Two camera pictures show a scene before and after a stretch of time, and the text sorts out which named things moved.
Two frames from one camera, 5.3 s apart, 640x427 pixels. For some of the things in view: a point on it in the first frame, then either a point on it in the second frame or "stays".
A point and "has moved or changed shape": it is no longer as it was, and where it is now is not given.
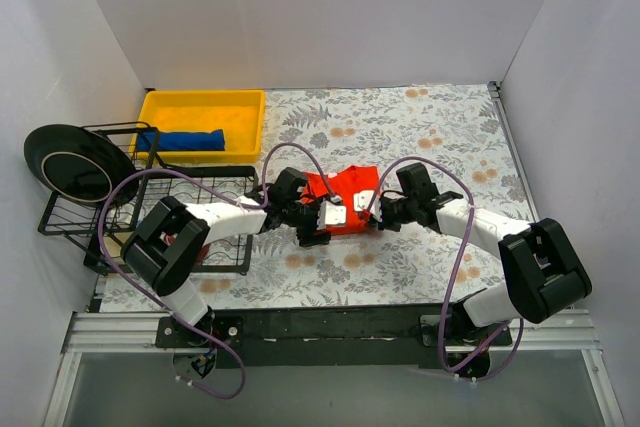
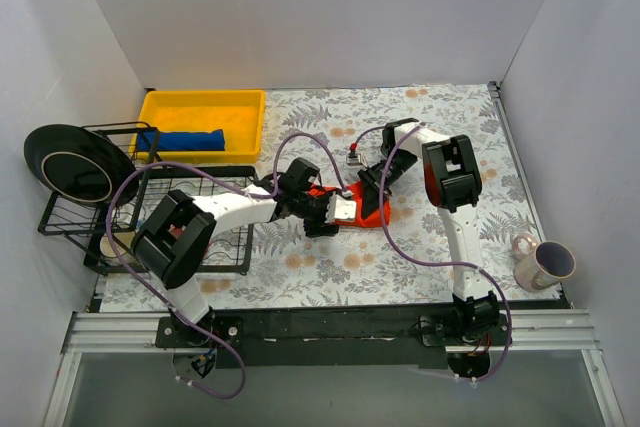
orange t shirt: x=340 y=188 has moved or changed shape
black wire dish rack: x=106 y=226 stays
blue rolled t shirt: x=181 y=141 stays
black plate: x=79 y=164 stays
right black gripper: x=386 y=214 -> x=373 y=183
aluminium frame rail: x=135 y=333 stays
